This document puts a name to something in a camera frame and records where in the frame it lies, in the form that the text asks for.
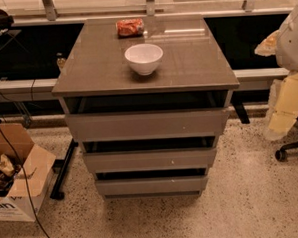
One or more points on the grey bottom drawer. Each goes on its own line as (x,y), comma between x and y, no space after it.
(151,182)

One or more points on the grey drawer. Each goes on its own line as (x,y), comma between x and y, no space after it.
(151,182)
(147,116)
(153,154)

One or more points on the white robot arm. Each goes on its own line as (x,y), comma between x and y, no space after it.
(283,99)

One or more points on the grey drawer cabinet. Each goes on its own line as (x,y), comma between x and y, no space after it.
(192,62)

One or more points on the grey middle drawer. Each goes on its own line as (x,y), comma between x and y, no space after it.
(153,154)

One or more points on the grey top drawer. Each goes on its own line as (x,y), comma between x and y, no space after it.
(147,116)

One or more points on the white bowl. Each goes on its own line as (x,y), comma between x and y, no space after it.
(144,58)

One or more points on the orange crushed soda can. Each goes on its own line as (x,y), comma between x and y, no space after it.
(130,27)

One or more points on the small bottle behind cabinet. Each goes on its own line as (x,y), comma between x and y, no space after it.
(61,60)

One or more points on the black table leg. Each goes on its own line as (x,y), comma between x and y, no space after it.
(60,167)

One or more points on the cardboard box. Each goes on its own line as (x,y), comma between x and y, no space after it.
(26,195)

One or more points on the snack bags in box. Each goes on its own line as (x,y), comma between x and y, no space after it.
(8,171)

